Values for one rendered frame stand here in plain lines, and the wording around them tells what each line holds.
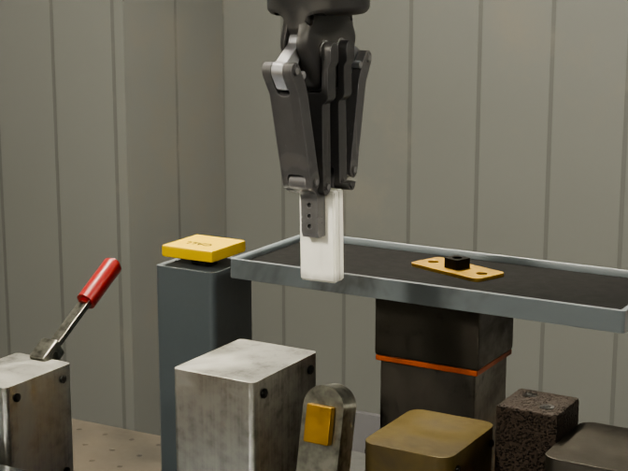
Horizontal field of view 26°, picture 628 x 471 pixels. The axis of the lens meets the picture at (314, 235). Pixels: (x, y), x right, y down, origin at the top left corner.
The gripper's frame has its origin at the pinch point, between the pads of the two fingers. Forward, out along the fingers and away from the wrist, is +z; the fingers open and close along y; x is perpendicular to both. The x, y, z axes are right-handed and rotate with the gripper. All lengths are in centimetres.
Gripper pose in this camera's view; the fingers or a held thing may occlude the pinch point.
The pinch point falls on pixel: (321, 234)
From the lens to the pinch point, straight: 102.7
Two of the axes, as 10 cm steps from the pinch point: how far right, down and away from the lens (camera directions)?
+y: -4.8, 1.9, -8.6
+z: 0.1, 9.8, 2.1
